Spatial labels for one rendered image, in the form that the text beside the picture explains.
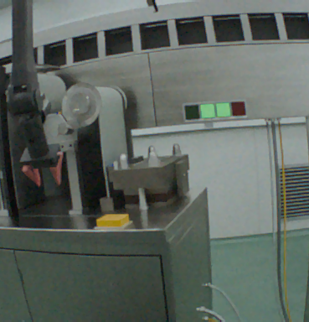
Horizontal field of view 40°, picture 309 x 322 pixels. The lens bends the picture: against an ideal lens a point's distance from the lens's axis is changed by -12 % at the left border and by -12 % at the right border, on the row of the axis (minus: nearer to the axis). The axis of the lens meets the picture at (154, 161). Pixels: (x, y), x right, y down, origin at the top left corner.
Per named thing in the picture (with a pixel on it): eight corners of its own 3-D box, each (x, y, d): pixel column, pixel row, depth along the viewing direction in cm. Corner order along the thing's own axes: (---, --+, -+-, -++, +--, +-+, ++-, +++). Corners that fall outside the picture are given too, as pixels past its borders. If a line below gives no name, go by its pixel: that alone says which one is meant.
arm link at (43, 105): (5, 99, 100) (34, 92, 99) (19, 79, 109) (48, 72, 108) (17, 141, 107) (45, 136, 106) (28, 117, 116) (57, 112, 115)
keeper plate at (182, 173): (177, 196, 159) (174, 163, 158) (183, 191, 168) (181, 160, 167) (185, 195, 158) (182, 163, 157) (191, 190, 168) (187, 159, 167)
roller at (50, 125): (40, 150, 156) (38, 116, 155) (69, 143, 181) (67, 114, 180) (69, 147, 153) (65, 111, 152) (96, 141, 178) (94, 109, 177)
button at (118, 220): (97, 228, 125) (95, 220, 124) (105, 222, 131) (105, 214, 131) (121, 228, 123) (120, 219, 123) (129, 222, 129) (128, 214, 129)
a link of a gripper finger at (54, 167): (45, 176, 119) (36, 147, 114) (69, 174, 118) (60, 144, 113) (40, 192, 114) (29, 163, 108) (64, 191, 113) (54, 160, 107)
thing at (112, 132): (104, 173, 151) (98, 115, 150) (127, 163, 174) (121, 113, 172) (105, 173, 151) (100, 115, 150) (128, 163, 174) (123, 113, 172)
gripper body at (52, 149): (28, 153, 115) (20, 129, 111) (61, 148, 114) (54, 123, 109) (21, 168, 110) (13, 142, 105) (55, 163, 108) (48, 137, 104)
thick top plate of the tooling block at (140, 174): (114, 189, 147) (111, 170, 146) (149, 172, 185) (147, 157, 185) (164, 186, 142) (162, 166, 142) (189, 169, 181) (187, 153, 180)
